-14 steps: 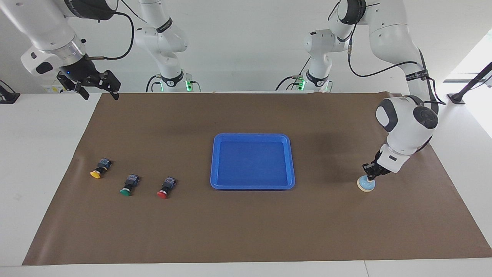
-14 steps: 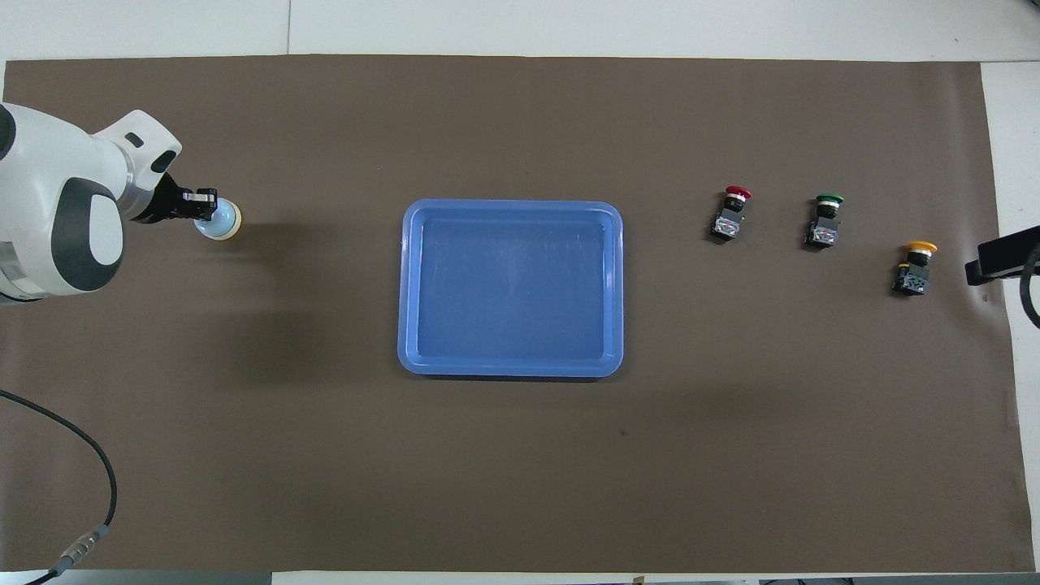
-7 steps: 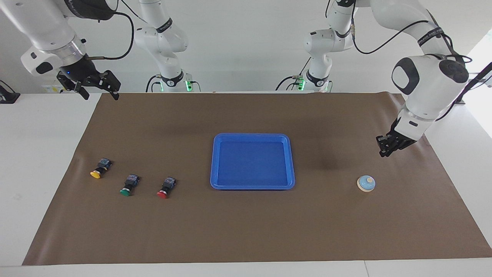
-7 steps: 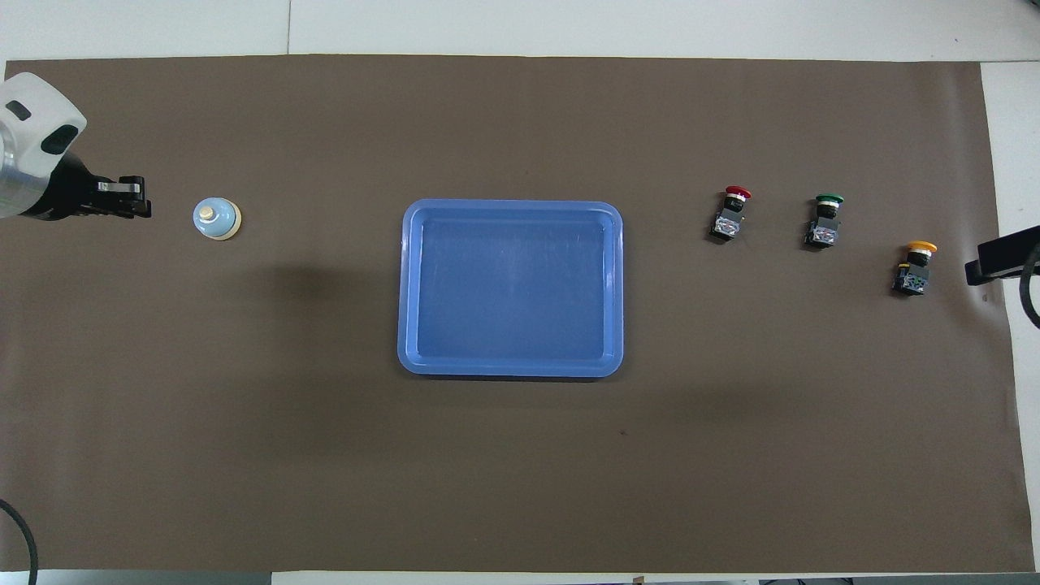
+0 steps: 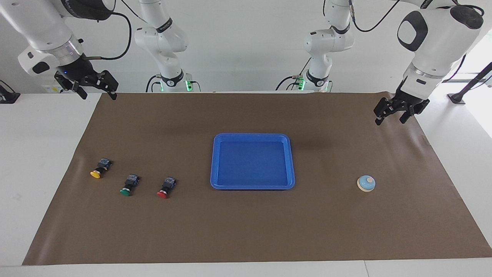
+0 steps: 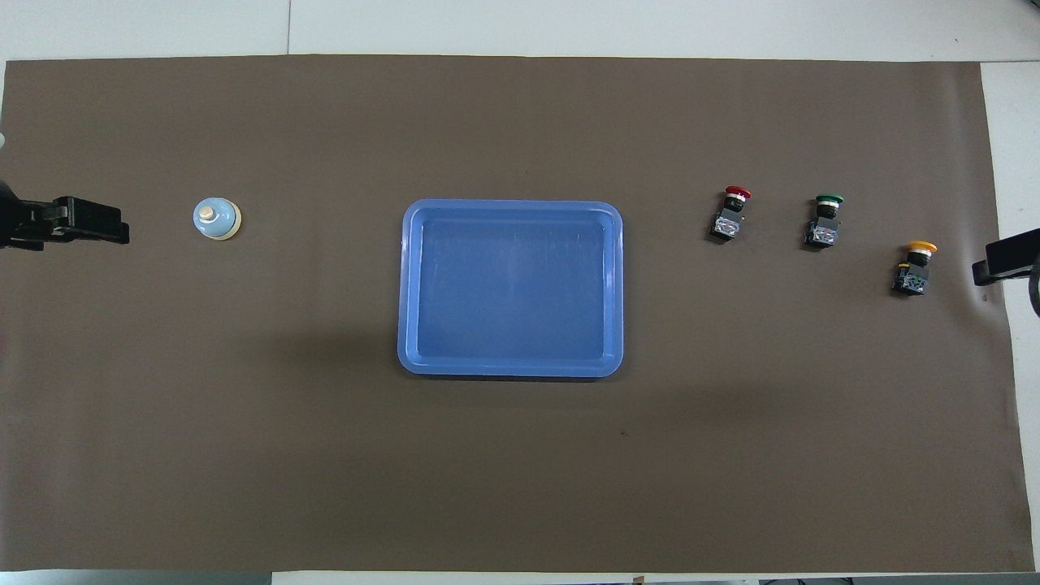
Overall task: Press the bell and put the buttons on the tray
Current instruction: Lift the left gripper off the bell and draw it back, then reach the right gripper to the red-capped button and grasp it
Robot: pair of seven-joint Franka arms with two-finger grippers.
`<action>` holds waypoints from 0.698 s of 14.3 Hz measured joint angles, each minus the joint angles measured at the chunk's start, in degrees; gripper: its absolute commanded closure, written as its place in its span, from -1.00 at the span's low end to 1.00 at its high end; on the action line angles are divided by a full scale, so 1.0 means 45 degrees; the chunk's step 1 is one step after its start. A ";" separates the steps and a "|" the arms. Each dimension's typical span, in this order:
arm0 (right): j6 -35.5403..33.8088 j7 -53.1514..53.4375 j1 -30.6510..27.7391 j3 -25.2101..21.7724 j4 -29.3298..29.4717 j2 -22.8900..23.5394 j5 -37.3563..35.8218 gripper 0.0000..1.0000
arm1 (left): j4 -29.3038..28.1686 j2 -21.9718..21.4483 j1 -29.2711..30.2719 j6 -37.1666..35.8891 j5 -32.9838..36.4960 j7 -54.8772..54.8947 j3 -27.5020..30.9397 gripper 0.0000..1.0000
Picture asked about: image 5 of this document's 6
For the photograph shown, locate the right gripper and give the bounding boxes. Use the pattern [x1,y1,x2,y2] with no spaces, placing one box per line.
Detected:
[54,54,119,101]

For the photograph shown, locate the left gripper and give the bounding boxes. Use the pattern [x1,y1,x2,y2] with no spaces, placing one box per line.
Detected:
[374,78,431,126]

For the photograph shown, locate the blue and cream bell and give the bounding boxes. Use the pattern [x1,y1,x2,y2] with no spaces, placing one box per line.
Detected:
[357,175,376,193]

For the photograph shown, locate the blue plastic tray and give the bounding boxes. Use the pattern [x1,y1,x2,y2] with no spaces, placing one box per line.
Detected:
[210,133,296,190]

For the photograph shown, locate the black stand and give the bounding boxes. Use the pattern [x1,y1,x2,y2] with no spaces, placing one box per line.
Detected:
[0,80,21,104]
[447,62,492,105]

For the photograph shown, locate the yellow push button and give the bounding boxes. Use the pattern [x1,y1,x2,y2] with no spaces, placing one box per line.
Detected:
[90,158,113,179]

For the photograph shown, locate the green push button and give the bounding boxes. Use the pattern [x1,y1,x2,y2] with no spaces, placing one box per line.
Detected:
[120,174,141,197]

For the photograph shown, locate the red push button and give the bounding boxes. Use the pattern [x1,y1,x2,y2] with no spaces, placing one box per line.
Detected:
[156,177,177,199]

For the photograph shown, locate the black cable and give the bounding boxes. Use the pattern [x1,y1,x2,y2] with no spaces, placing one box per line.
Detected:
[275,58,312,92]
[348,0,402,33]
[91,11,133,61]
[441,53,468,83]
[145,74,163,93]
[121,0,148,23]

